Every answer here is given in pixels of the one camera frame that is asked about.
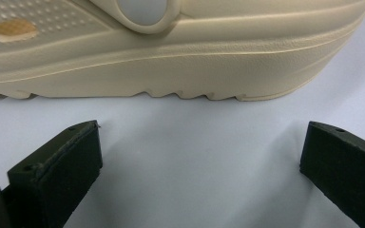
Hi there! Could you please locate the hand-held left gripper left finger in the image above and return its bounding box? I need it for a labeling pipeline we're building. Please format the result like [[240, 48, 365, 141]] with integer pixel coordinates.
[[7, 120, 104, 228]]

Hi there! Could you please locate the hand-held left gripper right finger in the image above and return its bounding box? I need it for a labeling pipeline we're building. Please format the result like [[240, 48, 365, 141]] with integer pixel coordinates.
[[299, 121, 365, 228]]

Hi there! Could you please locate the cream foam clog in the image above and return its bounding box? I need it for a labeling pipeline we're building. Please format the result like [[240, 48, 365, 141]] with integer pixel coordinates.
[[0, 0, 365, 103]]

